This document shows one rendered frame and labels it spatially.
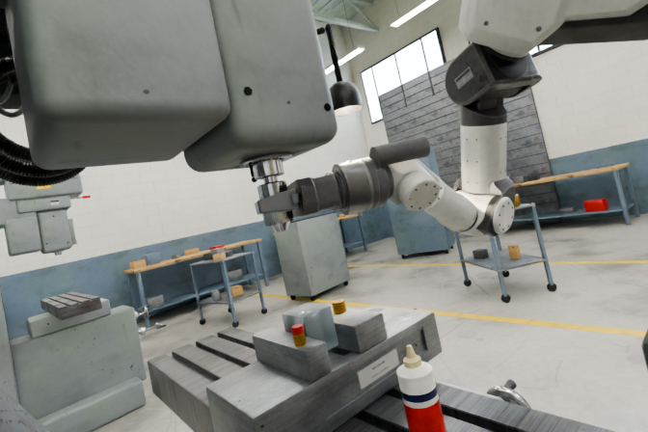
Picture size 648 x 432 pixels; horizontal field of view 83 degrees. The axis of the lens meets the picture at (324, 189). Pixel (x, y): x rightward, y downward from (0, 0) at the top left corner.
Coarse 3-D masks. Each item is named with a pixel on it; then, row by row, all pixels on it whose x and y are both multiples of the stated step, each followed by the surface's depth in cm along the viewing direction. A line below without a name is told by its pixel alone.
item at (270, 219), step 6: (258, 192) 58; (264, 192) 57; (270, 192) 56; (276, 192) 56; (264, 216) 57; (270, 216) 56; (276, 216) 56; (282, 216) 56; (288, 216) 57; (264, 222) 58; (270, 222) 56; (276, 222) 56; (282, 222) 56
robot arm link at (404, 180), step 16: (400, 144) 60; (416, 144) 60; (368, 160) 60; (384, 160) 59; (400, 160) 60; (416, 160) 64; (384, 176) 59; (400, 176) 60; (416, 176) 59; (432, 176) 60; (384, 192) 59; (400, 192) 60; (416, 192) 59; (432, 192) 60; (416, 208) 61
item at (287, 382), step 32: (384, 320) 63; (416, 320) 60; (256, 352) 57; (288, 352) 50; (320, 352) 48; (352, 352) 53; (384, 352) 54; (416, 352) 59; (224, 384) 51; (256, 384) 49; (288, 384) 47; (320, 384) 47; (352, 384) 50; (384, 384) 53; (224, 416) 48; (256, 416) 41; (288, 416) 44; (320, 416) 46; (352, 416) 49
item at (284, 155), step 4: (272, 152) 55; (276, 152) 55; (280, 152) 56; (284, 152) 56; (288, 152) 57; (256, 156) 55; (260, 156) 55; (264, 156) 55; (268, 156) 55; (272, 156) 55; (276, 156) 56; (280, 156) 56; (284, 156) 57; (288, 156) 58; (292, 156) 59; (244, 160) 56; (248, 160) 55; (252, 160) 55; (256, 160) 55; (260, 160) 56; (284, 160) 61; (240, 164) 57; (244, 164) 56; (248, 164) 57
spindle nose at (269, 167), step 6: (258, 162) 57; (264, 162) 57; (270, 162) 57; (276, 162) 57; (282, 162) 59; (258, 168) 57; (264, 168) 56; (270, 168) 57; (276, 168) 57; (282, 168) 58; (258, 174) 57; (264, 174) 56; (270, 174) 56; (276, 174) 57; (282, 174) 59
